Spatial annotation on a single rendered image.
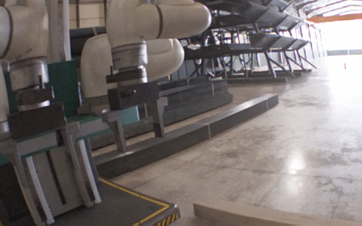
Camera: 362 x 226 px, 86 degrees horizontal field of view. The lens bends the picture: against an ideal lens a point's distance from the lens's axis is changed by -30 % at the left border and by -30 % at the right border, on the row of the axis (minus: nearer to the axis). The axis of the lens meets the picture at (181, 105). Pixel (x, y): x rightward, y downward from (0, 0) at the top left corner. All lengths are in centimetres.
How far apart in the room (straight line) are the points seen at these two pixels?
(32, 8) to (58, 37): 53
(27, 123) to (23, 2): 23
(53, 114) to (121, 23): 27
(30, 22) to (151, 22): 32
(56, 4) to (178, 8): 56
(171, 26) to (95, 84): 35
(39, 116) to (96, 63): 42
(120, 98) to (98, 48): 32
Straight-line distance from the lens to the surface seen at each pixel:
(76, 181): 110
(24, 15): 49
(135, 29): 63
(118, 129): 62
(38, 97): 44
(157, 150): 249
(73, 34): 279
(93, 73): 88
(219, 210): 137
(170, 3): 68
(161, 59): 94
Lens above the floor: 84
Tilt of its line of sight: 8 degrees down
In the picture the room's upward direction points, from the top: 8 degrees counter-clockwise
